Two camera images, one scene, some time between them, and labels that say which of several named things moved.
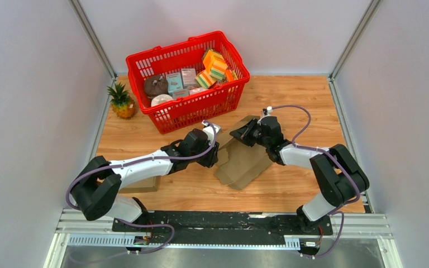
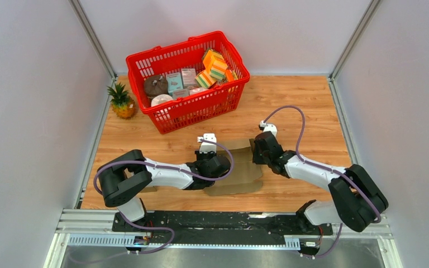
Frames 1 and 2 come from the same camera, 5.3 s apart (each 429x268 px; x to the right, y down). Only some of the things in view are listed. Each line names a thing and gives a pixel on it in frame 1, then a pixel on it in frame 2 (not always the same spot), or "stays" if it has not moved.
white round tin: [160, 98] stays
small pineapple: [123, 104] stays
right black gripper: [243, 133] -> [255, 159]
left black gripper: [213, 157] stays
